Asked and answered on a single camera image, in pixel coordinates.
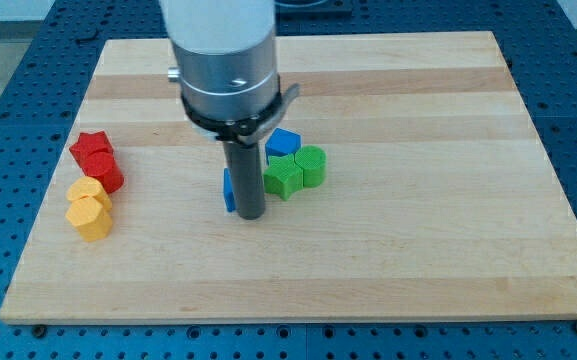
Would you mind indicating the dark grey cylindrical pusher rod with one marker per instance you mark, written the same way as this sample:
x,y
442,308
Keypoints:
x,y
244,165

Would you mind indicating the black clamp ring with lever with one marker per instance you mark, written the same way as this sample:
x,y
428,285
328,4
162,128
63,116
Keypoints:
x,y
244,116

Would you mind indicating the blue triangle block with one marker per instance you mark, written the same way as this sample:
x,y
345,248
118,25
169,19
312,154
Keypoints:
x,y
228,192

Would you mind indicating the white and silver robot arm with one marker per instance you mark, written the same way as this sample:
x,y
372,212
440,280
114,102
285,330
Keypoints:
x,y
230,89

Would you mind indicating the blue cube block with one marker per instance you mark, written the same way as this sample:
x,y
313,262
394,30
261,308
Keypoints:
x,y
281,143

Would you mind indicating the green star block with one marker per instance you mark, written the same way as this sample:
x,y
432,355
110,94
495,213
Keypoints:
x,y
283,177

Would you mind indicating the green cylinder block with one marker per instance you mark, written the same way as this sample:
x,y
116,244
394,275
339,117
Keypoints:
x,y
312,160

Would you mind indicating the red cylinder block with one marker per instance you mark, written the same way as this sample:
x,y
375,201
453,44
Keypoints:
x,y
103,167

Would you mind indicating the red star block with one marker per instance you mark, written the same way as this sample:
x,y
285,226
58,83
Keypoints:
x,y
88,144

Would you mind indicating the yellow cylinder block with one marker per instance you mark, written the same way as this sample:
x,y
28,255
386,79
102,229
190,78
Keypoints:
x,y
89,187

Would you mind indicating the wooden board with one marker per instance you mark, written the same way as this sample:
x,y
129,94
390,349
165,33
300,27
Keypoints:
x,y
440,203

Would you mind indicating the yellow hexagon block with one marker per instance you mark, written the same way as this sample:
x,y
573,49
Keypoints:
x,y
89,218

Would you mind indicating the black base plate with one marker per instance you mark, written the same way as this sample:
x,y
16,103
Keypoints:
x,y
313,8

